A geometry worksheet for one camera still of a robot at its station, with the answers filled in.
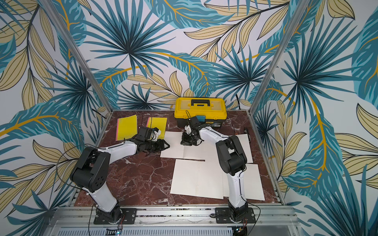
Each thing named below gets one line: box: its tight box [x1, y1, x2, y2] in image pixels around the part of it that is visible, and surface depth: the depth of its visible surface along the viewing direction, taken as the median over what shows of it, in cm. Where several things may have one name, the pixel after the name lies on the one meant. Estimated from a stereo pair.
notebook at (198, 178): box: [170, 158, 224, 200], surface depth 88 cm
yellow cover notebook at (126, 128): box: [115, 114, 138, 142], surface depth 112 cm
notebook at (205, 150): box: [159, 131, 219, 162], surface depth 99 cm
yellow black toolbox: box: [174, 97, 228, 127], surface depth 100 cm
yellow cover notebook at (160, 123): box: [146, 117, 168, 140], surface depth 118 cm
